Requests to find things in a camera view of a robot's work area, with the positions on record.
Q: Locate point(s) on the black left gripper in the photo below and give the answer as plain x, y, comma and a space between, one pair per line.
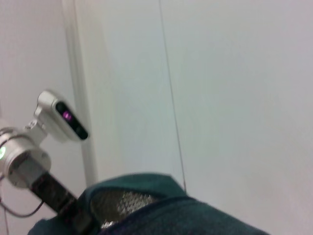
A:
53, 191

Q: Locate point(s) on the teal insulated lunch bag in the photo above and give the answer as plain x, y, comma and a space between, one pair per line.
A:
171, 215

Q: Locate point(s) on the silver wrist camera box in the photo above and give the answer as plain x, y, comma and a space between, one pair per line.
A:
63, 117

